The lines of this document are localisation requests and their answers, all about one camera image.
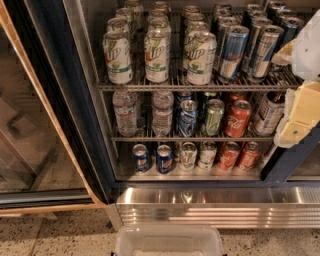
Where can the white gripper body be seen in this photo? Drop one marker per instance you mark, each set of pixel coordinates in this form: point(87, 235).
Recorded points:
point(308, 53)

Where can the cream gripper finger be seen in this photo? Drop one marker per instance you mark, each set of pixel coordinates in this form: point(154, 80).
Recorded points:
point(301, 114)
point(284, 56)

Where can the white labelled bottle middle shelf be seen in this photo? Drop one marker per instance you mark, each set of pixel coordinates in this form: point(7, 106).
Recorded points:
point(269, 114)

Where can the second row right redbull can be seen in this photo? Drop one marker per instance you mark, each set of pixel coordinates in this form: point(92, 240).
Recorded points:
point(256, 24)

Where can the second row redbull can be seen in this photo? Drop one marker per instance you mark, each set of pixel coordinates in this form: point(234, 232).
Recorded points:
point(224, 24)
point(256, 24)

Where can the red coca cola can middle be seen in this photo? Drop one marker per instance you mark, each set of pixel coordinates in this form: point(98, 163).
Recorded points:
point(238, 118)

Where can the second row left redbull can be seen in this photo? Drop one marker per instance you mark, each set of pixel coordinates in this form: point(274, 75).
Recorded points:
point(224, 24)

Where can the right coke can bottom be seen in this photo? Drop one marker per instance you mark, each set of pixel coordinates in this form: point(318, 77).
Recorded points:
point(249, 156)

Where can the coke can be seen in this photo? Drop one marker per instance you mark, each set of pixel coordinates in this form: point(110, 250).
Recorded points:
point(249, 156)
point(229, 154)

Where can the left coke can bottom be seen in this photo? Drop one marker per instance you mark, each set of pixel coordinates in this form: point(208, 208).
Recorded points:
point(229, 154)

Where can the front right 7up can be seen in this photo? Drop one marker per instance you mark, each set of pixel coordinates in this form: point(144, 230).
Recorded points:
point(201, 58)

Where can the green can middle shelf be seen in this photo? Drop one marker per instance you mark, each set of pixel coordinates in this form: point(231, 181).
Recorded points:
point(213, 116)

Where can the second row right 7up can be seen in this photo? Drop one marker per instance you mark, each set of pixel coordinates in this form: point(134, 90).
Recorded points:
point(193, 27)

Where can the second row 7up can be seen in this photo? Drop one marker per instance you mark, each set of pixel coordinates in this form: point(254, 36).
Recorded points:
point(118, 24)
point(160, 24)
point(193, 27)

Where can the right 7up can bottom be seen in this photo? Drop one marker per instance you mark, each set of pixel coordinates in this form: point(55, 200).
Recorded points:
point(207, 155)

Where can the blue pepsi can middle shelf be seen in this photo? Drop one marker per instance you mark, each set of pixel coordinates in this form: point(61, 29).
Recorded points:
point(187, 120)

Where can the steel fridge bottom grille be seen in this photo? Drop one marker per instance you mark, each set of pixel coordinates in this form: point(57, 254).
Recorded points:
point(222, 208)

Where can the left 7up can bottom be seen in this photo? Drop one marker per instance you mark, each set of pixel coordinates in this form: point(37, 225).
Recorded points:
point(188, 156)

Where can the front middle 7up can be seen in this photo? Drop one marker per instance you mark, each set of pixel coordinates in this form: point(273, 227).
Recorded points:
point(156, 46)

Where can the second row middle 7up can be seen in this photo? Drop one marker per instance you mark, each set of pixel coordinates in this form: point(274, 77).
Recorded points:
point(160, 24)

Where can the right pepsi can bottom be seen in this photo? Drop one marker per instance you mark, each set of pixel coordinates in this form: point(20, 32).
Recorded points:
point(164, 159)

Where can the pepsi can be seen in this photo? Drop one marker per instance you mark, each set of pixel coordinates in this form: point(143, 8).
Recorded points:
point(140, 158)
point(164, 159)

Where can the left pepsi can bottom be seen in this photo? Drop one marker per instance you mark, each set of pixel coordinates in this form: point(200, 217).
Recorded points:
point(140, 158)

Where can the front left 7up can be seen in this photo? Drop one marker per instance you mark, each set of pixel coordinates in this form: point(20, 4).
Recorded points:
point(116, 47)

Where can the second row left 7up can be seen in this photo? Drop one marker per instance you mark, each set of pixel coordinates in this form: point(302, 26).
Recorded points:
point(118, 24)

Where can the open glass fridge door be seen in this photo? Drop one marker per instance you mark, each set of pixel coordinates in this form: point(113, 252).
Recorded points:
point(43, 167)

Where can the right water bottle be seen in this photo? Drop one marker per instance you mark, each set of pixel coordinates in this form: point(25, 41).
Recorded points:
point(162, 111)

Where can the water bottle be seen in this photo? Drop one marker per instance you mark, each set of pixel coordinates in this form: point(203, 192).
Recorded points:
point(162, 111)
point(124, 104)

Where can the left water bottle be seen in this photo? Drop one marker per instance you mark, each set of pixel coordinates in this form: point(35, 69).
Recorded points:
point(124, 104)

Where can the clear plastic bin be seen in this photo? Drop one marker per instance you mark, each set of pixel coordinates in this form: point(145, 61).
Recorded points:
point(168, 240)

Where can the top wire shelf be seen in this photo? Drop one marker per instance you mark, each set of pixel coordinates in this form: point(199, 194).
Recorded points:
point(280, 80)

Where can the wire shelf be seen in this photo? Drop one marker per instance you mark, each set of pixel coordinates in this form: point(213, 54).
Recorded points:
point(280, 80)
point(147, 135)

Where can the dark blue fridge door frame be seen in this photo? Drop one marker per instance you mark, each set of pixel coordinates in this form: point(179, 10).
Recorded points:
point(284, 162)

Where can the middle wire shelf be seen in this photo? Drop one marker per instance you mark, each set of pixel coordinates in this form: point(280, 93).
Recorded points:
point(147, 135)

